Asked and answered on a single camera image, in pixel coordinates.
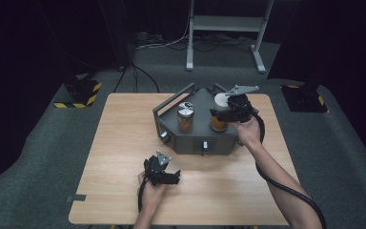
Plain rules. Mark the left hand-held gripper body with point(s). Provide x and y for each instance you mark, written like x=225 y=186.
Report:
x=155 y=168

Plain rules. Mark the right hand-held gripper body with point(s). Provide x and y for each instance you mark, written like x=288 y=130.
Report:
x=239 y=106

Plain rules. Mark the white lid orange powder jar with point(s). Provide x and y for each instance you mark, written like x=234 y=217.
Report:
x=218 y=124

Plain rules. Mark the grey spice rack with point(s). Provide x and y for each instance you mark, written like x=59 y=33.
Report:
x=200 y=106

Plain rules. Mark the person's left hand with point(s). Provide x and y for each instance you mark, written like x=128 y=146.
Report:
x=152 y=195

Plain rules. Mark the person's right hand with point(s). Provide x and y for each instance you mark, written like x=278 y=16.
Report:
x=249 y=132

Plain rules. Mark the silver lid brown powder jar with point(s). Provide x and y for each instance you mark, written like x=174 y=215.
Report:
x=186 y=122

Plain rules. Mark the black yellow striped base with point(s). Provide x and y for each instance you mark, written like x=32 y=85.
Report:
x=82 y=93
x=305 y=98

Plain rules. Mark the grey metal stand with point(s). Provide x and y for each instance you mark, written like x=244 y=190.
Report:
x=224 y=24

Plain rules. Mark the grey tape strip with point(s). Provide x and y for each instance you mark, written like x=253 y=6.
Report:
x=76 y=197

